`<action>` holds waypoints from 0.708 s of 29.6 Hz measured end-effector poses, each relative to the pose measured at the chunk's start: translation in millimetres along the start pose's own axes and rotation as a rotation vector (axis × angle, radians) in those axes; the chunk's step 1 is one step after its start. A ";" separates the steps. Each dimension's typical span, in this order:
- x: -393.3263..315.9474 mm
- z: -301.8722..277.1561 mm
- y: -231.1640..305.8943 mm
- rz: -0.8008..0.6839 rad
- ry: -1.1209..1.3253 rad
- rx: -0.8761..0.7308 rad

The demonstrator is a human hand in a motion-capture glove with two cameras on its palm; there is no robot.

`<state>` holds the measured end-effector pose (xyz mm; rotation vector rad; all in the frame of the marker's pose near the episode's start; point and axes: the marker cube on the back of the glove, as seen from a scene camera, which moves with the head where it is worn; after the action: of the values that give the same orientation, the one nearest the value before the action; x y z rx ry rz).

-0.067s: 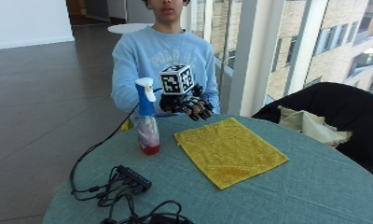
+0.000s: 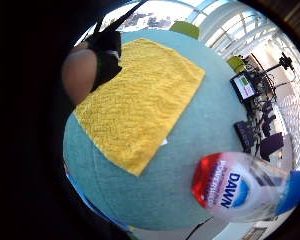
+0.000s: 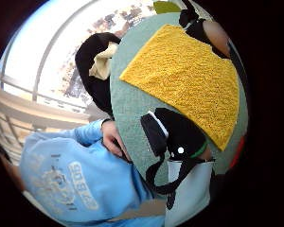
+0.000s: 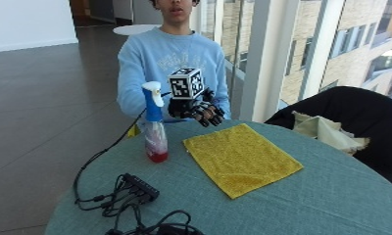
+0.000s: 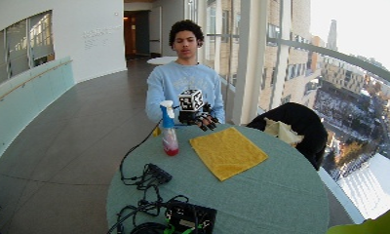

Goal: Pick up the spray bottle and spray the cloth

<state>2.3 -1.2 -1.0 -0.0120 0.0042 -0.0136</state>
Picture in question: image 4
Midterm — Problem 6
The blue white spray bottle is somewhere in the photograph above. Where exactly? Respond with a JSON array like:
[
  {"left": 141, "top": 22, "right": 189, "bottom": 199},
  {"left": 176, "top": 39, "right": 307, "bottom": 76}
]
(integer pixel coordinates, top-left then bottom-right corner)
[{"left": 140, "top": 80, "right": 172, "bottom": 165}]

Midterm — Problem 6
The white marker cube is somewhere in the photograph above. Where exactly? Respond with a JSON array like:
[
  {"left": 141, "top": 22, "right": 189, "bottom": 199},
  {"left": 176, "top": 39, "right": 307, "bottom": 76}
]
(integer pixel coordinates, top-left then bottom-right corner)
[{"left": 165, "top": 67, "right": 206, "bottom": 101}]

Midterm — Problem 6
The long black cable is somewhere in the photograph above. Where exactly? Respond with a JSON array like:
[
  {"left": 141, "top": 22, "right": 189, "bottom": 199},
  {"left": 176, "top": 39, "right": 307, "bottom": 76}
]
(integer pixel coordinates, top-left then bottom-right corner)
[{"left": 72, "top": 107, "right": 148, "bottom": 205}]

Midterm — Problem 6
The black cable bundle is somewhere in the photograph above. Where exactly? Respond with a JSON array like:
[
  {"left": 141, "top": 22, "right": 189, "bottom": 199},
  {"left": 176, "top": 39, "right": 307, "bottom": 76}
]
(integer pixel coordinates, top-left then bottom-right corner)
[{"left": 97, "top": 174, "right": 193, "bottom": 235}]

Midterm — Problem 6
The black jacket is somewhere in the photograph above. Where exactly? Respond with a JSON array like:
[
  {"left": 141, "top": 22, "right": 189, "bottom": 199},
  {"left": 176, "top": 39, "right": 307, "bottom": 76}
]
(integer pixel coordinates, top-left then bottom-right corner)
[{"left": 264, "top": 85, "right": 392, "bottom": 194}]

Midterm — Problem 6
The black device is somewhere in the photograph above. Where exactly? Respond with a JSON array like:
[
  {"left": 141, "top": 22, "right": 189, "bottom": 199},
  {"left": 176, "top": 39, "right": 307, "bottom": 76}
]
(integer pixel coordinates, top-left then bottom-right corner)
[{"left": 154, "top": 223, "right": 206, "bottom": 235}]

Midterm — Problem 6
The yellow microfibre cloth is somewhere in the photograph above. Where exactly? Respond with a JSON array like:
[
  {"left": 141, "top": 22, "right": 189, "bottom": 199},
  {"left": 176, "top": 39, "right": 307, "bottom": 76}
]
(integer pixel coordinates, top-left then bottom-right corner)
[{"left": 181, "top": 122, "right": 305, "bottom": 201}]

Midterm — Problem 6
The beige cloth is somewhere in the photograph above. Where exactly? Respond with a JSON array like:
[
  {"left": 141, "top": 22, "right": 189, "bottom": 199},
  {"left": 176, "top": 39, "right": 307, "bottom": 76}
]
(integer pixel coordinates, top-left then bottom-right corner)
[{"left": 290, "top": 110, "right": 371, "bottom": 157}]

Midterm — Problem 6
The white round table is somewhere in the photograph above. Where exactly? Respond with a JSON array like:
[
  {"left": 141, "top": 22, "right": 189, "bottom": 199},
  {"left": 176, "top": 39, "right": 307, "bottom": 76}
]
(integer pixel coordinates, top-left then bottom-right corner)
[{"left": 110, "top": 23, "right": 164, "bottom": 36}]

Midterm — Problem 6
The white window pillar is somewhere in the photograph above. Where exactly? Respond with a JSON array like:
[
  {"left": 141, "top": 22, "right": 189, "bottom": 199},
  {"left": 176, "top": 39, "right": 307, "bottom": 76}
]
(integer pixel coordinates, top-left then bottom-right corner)
[{"left": 238, "top": 0, "right": 294, "bottom": 123}]

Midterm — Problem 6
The black usb hub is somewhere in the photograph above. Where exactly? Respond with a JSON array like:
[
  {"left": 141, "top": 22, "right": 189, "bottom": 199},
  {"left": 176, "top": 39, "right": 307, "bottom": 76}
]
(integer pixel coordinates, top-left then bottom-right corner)
[{"left": 118, "top": 172, "right": 161, "bottom": 204}]

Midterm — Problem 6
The small yellow item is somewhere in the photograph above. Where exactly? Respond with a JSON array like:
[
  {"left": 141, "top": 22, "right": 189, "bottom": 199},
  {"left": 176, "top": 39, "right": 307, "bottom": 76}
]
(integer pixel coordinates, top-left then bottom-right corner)
[{"left": 125, "top": 123, "right": 142, "bottom": 139}]

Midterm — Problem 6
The the person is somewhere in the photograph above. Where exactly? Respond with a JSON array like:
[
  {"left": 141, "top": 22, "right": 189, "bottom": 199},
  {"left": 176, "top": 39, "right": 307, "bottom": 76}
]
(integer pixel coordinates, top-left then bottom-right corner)
[{"left": 116, "top": 0, "right": 232, "bottom": 123}]

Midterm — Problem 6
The teal tablecloth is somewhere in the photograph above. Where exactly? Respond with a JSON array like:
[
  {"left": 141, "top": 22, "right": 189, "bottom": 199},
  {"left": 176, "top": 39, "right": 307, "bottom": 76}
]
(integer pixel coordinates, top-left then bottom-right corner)
[{"left": 43, "top": 118, "right": 392, "bottom": 235}]

